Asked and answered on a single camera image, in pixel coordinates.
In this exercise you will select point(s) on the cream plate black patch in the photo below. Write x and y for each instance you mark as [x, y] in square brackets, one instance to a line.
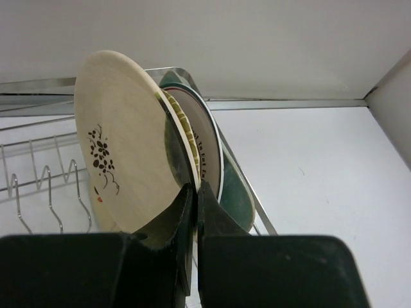
[133, 144]

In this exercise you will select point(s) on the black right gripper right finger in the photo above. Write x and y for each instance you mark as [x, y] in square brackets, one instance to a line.
[236, 269]

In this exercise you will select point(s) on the metal wire dish rack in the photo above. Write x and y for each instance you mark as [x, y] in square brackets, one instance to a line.
[43, 175]

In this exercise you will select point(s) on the round woven bamboo plate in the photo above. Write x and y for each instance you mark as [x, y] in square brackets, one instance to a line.
[184, 121]

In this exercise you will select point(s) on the white plate red characters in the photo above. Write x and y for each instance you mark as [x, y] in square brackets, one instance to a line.
[205, 132]

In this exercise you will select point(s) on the light green divided tray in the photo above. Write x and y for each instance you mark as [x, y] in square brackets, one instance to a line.
[236, 198]

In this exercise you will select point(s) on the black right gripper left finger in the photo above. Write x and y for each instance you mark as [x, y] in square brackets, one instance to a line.
[149, 268]

